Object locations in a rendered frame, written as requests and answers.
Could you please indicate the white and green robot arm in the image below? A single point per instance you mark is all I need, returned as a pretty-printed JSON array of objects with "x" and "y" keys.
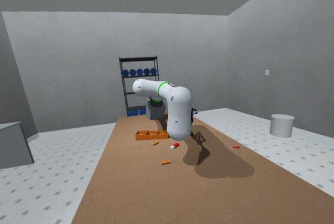
[{"x": 179, "y": 101}]

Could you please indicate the red and white eraser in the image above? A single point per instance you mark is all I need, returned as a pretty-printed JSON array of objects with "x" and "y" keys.
[{"x": 174, "y": 146}]

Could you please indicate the orange rack of bins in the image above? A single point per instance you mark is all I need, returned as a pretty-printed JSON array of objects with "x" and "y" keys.
[{"x": 147, "y": 135}]

